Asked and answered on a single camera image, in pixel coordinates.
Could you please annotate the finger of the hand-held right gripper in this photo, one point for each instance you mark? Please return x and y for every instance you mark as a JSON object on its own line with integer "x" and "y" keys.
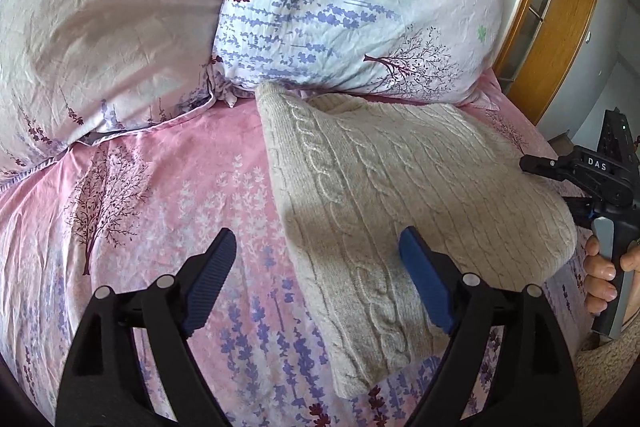
{"x": 542, "y": 165}
{"x": 577, "y": 208}

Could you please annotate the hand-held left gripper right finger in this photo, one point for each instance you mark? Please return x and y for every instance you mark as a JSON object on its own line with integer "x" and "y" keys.
{"x": 427, "y": 278}

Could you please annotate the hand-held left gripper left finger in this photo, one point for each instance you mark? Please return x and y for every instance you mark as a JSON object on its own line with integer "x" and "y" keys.
{"x": 211, "y": 276}

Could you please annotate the person's right hand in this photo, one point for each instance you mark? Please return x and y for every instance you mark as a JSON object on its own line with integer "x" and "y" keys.
{"x": 601, "y": 279}

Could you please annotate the pink floral bed sheet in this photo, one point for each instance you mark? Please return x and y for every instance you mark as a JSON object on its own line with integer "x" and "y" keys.
{"x": 165, "y": 217}

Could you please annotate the wooden glass-door cabinet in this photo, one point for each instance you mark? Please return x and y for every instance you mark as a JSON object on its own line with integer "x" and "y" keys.
{"x": 570, "y": 22}

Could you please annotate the pink floral pillow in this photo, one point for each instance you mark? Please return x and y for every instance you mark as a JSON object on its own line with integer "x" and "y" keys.
{"x": 100, "y": 22}

